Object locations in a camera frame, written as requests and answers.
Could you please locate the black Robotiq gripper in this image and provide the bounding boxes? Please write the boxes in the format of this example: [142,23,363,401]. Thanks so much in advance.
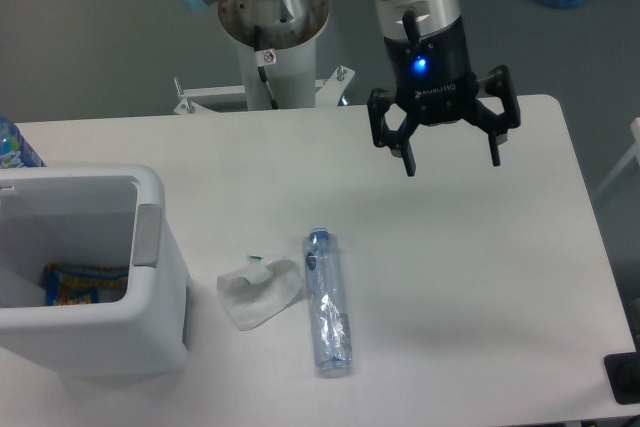
[366,17,523,178]

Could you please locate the crushed clear plastic bottle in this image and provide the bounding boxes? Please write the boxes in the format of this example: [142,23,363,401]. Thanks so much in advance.
[302,226,352,376]

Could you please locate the white paper bag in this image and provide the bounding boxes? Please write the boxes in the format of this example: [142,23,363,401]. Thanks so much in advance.
[216,255,304,331]

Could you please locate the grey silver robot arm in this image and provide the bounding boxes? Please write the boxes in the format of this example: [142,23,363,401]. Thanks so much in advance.
[183,0,521,174]

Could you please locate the white plastic trash can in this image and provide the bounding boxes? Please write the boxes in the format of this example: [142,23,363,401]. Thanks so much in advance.
[1,166,191,376]

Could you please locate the black device at table edge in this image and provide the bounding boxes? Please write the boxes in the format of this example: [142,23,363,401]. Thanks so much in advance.
[604,352,639,405]

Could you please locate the colourful snack wrapper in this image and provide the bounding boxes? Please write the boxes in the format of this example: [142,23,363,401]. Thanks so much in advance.
[43,264,129,306]

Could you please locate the blue labelled bottle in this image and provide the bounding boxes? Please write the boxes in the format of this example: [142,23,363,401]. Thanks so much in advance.
[1,116,46,169]

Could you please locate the white metal base frame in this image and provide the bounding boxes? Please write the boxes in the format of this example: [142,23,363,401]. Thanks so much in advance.
[173,65,356,115]

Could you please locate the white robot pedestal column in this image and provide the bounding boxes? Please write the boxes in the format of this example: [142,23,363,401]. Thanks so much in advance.
[218,0,329,111]

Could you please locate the black cable on pedestal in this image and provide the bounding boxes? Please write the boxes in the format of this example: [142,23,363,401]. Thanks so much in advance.
[252,25,280,111]

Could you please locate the white frame at right edge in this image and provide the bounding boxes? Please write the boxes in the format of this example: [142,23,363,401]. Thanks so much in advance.
[592,117,639,204]

